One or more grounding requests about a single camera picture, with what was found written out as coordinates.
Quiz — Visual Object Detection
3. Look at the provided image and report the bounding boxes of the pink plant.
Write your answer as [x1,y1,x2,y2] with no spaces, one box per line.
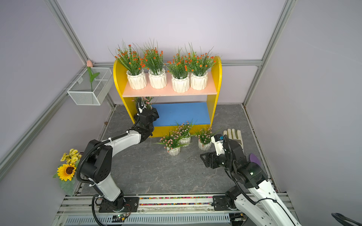
[195,127,215,151]
[156,131,188,156]
[175,121,194,147]
[133,97,153,109]

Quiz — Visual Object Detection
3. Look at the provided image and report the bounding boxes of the orange plant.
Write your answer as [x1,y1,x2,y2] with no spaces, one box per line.
[114,41,147,90]
[187,43,216,90]
[142,40,167,89]
[166,48,190,93]

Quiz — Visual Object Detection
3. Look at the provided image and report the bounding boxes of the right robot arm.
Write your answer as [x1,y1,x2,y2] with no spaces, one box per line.
[200,134,300,226]

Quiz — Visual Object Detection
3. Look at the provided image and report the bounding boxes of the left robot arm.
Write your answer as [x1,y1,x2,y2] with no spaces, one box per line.
[75,99,159,211]

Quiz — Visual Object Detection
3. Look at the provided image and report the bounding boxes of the yellow rack pink blue shelves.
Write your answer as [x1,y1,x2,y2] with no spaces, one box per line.
[113,56,222,137]

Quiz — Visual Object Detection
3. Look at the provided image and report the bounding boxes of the beige gardening glove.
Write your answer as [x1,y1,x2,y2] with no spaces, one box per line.
[223,129,244,149]

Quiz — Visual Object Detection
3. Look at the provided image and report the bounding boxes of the purple garden trowel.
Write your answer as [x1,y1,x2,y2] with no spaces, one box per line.
[249,153,262,166]

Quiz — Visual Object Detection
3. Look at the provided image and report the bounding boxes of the white mesh hanging basket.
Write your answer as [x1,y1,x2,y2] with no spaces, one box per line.
[67,67,113,105]

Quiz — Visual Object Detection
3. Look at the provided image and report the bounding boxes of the pink artificial tulip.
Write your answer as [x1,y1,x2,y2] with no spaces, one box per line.
[86,60,100,91]

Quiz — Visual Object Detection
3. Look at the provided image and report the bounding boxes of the yellow sunflower bouquet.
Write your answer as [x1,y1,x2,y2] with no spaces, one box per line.
[53,149,83,196]

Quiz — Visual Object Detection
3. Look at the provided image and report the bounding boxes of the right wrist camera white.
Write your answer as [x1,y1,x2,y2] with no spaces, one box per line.
[211,134,225,156]

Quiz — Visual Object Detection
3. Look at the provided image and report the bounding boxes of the black cable bottom right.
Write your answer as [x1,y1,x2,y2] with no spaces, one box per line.
[330,212,362,226]

